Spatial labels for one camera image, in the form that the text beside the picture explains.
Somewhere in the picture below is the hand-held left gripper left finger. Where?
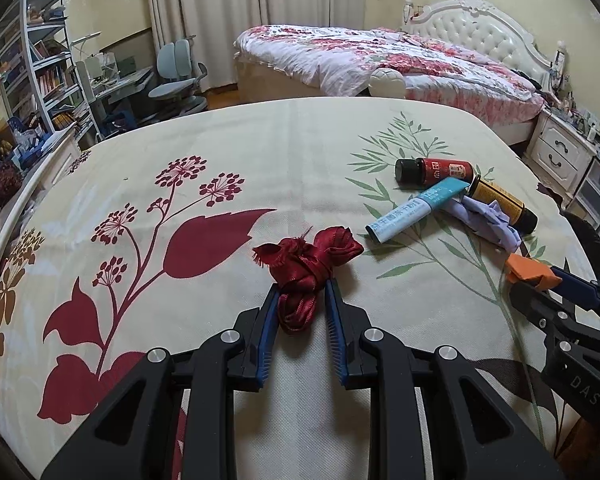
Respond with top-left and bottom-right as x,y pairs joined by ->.
40,287 -> 283,480

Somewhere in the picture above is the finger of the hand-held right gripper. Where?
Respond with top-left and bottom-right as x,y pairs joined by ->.
507,282 -> 582,342
549,266 -> 600,313

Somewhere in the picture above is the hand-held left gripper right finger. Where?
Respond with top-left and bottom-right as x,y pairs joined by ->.
324,277 -> 566,480

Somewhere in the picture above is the black mesh trash bin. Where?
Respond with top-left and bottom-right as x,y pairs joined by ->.
562,210 -> 600,281

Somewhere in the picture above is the dark red ribbon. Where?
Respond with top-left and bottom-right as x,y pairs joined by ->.
251,226 -> 365,335

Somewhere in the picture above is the lilac cloth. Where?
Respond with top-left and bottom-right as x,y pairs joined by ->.
450,197 -> 523,253

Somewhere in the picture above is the amber bottle with black cap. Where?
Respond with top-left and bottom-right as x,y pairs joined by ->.
465,175 -> 538,235

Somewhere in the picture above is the teal white tube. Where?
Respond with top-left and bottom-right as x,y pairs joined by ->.
365,176 -> 468,245

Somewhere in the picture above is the red bottle with black cap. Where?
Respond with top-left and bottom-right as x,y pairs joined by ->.
395,156 -> 476,186

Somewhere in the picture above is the plastic drawer unit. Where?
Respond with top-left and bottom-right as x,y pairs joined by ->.
572,155 -> 600,231

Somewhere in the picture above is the white nightstand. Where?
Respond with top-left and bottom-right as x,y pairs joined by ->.
522,107 -> 598,206

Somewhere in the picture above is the toiletries clutter on nightstand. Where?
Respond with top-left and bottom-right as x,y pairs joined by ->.
550,85 -> 600,136

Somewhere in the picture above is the dark cloth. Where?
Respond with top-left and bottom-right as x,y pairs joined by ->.
512,67 -> 548,93

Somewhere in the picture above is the white round ribbed object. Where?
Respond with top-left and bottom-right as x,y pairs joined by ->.
369,67 -> 407,100

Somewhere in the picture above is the white cabinet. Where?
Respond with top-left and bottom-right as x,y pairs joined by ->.
17,130 -> 86,196

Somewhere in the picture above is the white bed with tufted headboard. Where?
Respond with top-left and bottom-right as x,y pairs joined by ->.
232,0 -> 553,146

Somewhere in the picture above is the pink floral quilt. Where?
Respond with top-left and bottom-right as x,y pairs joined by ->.
234,25 -> 546,121

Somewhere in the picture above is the grey study desk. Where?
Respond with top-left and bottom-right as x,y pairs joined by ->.
77,52 -> 156,136

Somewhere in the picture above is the grey desk chair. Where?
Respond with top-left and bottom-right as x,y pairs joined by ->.
147,37 -> 208,116

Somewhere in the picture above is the blue plastic basket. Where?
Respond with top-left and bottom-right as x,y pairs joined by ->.
10,117 -> 56,161

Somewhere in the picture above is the dark dried flower bunch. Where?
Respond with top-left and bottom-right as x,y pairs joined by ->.
0,162 -> 23,216

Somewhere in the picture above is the white bookshelf with books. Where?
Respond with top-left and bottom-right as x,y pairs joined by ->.
0,0 -> 101,151

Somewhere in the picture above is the white desk lamp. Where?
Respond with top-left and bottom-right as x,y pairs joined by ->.
71,31 -> 102,106

